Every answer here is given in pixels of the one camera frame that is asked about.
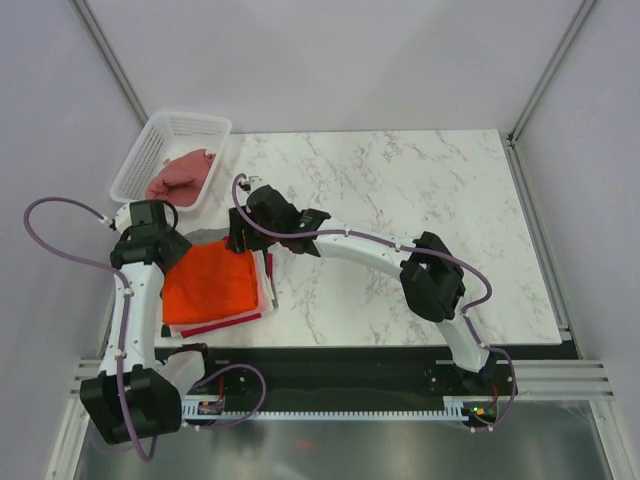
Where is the orange t shirt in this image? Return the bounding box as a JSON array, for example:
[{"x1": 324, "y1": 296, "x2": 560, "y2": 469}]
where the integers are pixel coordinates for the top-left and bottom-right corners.
[{"x1": 162, "y1": 241, "x2": 259, "y2": 326}]

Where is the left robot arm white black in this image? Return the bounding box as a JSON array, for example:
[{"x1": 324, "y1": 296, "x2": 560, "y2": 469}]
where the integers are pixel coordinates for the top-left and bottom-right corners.
[{"x1": 80, "y1": 200, "x2": 220, "y2": 445}]

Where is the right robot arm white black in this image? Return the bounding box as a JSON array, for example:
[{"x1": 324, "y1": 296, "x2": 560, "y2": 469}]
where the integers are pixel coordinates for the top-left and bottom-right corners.
[{"x1": 228, "y1": 174, "x2": 494, "y2": 394}]

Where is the grey folded t shirt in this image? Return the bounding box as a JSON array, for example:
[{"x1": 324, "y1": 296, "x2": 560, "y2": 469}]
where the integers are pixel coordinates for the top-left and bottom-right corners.
[{"x1": 184, "y1": 228, "x2": 229, "y2": 245}]

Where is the white folded t shirt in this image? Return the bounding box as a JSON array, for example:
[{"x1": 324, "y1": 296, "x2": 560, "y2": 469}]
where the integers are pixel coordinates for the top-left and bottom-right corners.
[{"x1": 252, "y1": 252, "x2": 278, "y2": 316}]

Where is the dusty pink shirt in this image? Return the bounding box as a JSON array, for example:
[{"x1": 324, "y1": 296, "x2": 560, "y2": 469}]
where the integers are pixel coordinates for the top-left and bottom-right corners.
[{"x1": 145, "y1": 149, "x2": 216, "y2": 207}]

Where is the pink folded t shirt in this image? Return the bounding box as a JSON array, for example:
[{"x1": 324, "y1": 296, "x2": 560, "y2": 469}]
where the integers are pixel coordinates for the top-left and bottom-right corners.
[{"x1": 169, "y1": 300, "x2": 271, "y2": 337}]

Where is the crimson folded t shirt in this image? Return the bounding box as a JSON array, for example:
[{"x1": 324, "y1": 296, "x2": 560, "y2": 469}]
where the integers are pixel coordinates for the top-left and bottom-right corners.
[{"x1": 171, "y1": 251, "x2": 278, "y2": 339}]

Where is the white plastic basket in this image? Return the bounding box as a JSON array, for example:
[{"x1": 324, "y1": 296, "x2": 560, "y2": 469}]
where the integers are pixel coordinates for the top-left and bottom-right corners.
[{"x1": 109, "y1": 111, "x2": 232, "y2": 212}]

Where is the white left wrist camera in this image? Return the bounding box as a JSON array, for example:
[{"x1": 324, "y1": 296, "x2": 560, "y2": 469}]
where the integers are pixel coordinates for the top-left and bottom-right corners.
[{"x1": 110, "y1": 203, "x2": 132, "y2": 233}]

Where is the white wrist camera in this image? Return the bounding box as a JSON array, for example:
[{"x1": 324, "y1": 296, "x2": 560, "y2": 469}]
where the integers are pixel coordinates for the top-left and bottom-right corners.
[
  {"x1": 110, "y1": 203, "x2": 132, "y2": 233},
  {"x1": 238, "y1": 175, "x2": 264, "y2": 195}
]

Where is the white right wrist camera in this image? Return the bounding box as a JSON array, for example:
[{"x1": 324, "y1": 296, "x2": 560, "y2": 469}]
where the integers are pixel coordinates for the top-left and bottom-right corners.
[{"x1": 238, "y1": 175, "x2": 264, "y2": 195}]

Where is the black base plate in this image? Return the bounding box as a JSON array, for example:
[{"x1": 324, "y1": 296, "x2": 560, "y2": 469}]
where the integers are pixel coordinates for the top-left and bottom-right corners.
[{"x1": 194, "y1": 346, "x2": 517, "y2": 413}]

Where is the left aluminium frame post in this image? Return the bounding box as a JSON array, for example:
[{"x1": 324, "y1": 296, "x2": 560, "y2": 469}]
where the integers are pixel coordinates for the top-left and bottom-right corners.
[{"x1": 69, "y1": 0, "x2": 149, "y2": 126}]

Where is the aluminium frame post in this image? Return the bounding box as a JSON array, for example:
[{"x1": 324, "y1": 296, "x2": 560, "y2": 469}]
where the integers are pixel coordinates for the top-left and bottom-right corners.
[
  {"x1": 502, "y1": 0, "x2": 600, "y2": 149},
  {"x1": 69, "y1": 0, "x2": 149, "y2": 126}
]

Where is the white slotted cable duct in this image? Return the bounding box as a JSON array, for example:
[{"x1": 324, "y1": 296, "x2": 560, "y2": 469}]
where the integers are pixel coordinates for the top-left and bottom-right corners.
[{"x1": 182, "y1": 396, "x2": 469, "y2": 423}]

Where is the right aluminium frame post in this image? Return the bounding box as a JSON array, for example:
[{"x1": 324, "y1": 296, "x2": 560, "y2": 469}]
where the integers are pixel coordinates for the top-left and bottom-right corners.
[{"x1": 502, "y1": 0, "x2": 600, "y2": 149}]

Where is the aluminium front rail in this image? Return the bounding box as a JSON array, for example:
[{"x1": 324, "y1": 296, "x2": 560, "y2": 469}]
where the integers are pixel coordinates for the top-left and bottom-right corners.
[{"x1": 68, "y1": 357, "x2": 615, "y2": 399}]

